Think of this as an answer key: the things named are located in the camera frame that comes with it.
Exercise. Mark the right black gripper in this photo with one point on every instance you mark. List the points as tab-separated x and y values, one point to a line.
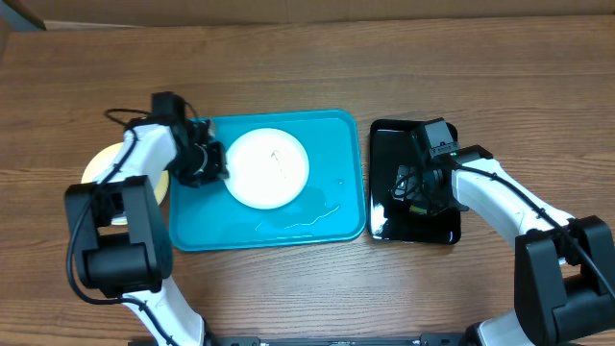
417	185

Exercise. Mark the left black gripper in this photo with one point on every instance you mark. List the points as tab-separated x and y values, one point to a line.
218	172

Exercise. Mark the green yellow sponge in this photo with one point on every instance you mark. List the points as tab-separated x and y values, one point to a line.
419	209

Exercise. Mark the white plate with stain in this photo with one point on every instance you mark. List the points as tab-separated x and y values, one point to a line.
268	168

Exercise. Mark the yellow plate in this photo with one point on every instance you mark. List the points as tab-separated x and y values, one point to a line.
105	157

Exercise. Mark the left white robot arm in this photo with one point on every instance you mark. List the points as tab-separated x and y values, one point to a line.
119	251

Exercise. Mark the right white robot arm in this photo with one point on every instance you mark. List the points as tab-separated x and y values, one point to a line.
563	266

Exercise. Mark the black plastic tray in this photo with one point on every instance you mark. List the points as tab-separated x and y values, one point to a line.
391	145

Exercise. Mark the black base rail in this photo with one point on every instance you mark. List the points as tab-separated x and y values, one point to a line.
429	339

